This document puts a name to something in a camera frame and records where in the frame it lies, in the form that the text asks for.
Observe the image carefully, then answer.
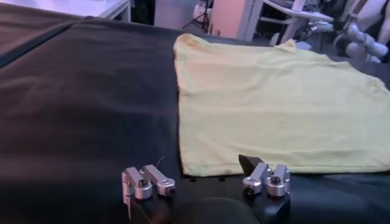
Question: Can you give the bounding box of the long white table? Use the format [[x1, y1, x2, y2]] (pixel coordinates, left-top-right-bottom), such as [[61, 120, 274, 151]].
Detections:
[[0, 0, 132, 22]]

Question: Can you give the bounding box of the yellow-green t-shirt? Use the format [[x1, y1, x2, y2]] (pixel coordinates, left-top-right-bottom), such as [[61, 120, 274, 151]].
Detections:
[[173, 32, 390, 178]]

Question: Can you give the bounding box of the white humanoid robot right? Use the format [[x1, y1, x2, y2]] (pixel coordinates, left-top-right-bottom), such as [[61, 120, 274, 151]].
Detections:
[[304, 0, 390, 63]]

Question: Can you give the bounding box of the dark brown table cover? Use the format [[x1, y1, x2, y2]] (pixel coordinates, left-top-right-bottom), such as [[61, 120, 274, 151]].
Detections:
[[0, 2, 88, 66]]

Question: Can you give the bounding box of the tall white cardboard box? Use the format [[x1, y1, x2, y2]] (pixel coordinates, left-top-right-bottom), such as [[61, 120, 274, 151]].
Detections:
[[210, 0, 264, 42]]

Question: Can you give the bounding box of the white standing desk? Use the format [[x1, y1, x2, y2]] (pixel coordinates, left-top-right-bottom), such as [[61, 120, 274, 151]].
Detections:
[[258, 0, 335, 43]]

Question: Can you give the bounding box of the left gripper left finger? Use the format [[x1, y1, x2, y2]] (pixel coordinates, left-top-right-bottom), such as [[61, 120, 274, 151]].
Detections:
[[121, 164, 177, 201]]

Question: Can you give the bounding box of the large black table cover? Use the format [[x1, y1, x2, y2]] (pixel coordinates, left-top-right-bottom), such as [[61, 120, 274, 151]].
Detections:
[[0, 16, 390, 224]]

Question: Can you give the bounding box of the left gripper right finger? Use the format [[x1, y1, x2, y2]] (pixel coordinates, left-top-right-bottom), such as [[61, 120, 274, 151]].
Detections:
[[238, 154, 292, 198]]

